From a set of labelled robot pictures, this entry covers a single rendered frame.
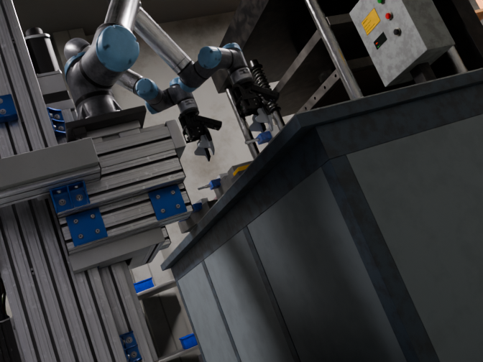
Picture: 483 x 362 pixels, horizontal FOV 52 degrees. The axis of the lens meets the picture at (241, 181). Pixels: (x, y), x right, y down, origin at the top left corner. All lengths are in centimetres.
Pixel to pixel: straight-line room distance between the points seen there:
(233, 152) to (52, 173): 412
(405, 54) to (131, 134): 127
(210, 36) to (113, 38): 450
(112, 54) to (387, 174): 79
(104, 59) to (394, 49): 131
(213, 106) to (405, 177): 427
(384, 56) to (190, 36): 378
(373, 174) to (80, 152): 73
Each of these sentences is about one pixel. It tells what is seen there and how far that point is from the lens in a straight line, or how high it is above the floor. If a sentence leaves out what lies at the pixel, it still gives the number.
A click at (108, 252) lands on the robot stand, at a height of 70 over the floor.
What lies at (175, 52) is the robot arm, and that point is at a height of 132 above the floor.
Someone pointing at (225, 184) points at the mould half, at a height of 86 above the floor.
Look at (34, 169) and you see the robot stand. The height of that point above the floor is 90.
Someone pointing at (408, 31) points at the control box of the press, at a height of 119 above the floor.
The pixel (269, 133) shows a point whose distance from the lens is 177.
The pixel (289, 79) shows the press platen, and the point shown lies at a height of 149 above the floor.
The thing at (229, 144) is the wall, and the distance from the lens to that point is 533.
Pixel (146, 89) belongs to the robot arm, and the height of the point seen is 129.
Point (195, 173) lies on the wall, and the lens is 512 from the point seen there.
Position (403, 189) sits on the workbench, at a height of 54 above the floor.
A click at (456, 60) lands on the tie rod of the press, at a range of 283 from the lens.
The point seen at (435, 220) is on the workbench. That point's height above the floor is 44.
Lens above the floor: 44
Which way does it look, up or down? 12 degrees up
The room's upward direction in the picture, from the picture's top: 22 degrees counter-clockwise
